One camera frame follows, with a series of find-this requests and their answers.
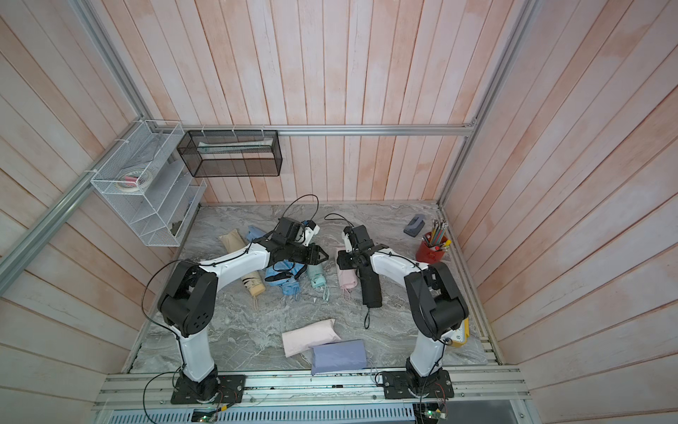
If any mint green umbrella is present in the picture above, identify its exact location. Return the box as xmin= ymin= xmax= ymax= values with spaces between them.
xmin=307 ymin=264 xmax=330 ymax=302

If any grey stapler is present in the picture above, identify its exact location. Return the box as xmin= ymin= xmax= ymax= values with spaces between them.
xmin=404 ymin=214 xmax=425 ymax=238

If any large pink umbrella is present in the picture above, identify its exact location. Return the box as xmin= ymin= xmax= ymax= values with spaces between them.
xmin=282 ymin=319 xmax=341 ymax=358

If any beige umbrella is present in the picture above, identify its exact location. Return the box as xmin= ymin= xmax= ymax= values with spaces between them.
xmin=242 ymin=271 xmax=266 ymax=310

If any yellow alarm clock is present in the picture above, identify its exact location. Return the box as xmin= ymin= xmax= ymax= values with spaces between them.
xmin=451 ymin=318 xmax=471 ymax=347

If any small pink umbrella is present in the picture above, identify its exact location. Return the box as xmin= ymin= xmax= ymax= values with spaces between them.
xmin=337 ymin=268 xmax=358 ymax=299

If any black umbrella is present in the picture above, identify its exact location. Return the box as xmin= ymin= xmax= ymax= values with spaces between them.
xmin=357 ymin=266 xmax=382 ymax=330

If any white wire shelf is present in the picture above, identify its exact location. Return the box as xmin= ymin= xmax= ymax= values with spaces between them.
xmin=91 ymin=120 xmax=207 ymax=247

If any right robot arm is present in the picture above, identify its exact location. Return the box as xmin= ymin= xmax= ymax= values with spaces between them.
xmin=337 ymin=225 xmax=469 ymax=396

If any red pencil cup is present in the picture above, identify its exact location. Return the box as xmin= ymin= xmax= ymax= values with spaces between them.
xmin=416 ymin=220 xmax=452 ymax=264

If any beige umbrella sleeve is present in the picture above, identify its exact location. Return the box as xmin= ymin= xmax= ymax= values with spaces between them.
xmin=219 ymin=230 xmax=246 ymax=254

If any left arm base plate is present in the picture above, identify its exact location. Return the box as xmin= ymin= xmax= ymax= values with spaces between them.
xmin=171 ymin=375 xmax=246 ymax=405

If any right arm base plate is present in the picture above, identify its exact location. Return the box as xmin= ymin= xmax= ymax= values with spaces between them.
xmin=378 ymin=369 xmax=455 ymax=400

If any black mesh basket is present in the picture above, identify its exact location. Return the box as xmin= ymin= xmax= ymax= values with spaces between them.
xmin=178 ymin=129 xmax=284 ymax=178

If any blue umbrella sleeve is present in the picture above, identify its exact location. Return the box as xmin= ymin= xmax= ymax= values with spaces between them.
xmin=245 ymin=225 xmax=268 ymax=243

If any lavender umbrella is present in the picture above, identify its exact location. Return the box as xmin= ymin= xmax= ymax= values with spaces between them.
xmin=312 ymin=340 xmax=367 ymax=375

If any tape roll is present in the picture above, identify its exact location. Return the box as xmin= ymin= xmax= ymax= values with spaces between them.
xmin=114 ymin=168 xmax=154 ymax=193

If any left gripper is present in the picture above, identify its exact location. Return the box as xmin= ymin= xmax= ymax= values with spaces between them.
xmin=285 ymin=241 xmax=330 ymax=265

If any blue umbrella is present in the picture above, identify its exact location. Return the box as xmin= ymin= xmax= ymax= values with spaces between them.
xmin=265 ymin=261 xmax=307 ymax=299

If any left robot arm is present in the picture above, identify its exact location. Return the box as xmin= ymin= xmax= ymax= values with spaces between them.
xmin=157 ymin=217 xmax=328 ymax=403

